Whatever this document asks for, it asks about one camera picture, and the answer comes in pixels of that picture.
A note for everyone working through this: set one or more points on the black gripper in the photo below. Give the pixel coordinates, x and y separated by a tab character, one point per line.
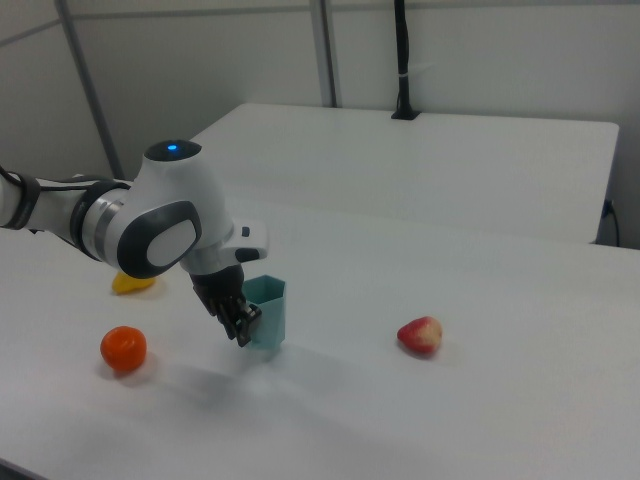
220	287

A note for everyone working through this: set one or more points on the teal hexagonal mug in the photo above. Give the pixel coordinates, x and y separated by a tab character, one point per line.
270	315

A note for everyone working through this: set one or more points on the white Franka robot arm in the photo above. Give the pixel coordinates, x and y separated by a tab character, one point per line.
165	220

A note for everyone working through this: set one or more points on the yellow toy pear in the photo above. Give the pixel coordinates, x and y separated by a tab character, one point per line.
131	285

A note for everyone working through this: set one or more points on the orange toy tangerine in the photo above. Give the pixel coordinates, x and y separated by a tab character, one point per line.
123	348

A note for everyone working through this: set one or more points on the red toy strawberry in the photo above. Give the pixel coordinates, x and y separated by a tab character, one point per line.
421	336

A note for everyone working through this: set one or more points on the white table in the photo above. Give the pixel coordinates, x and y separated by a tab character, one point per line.
425	170

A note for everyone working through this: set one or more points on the grey slanted partition post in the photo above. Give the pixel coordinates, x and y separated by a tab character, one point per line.
90	85

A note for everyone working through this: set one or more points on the black camera stand pole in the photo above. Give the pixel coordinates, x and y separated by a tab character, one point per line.
402	55

